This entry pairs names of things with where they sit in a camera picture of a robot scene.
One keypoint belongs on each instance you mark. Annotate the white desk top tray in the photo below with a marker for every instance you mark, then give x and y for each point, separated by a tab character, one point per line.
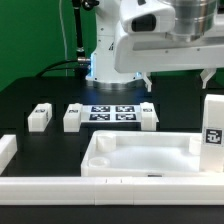
143	154

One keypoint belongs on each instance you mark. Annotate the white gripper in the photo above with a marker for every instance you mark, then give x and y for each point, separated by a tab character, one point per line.
169	35

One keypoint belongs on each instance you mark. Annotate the white left fence block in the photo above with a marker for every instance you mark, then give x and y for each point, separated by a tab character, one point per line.
8	148

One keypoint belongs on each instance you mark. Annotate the white front fence bar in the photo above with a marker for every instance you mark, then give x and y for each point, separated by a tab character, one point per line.
111	191

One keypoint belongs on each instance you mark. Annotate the fiducial marker plate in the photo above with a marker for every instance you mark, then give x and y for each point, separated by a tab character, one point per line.
110	113

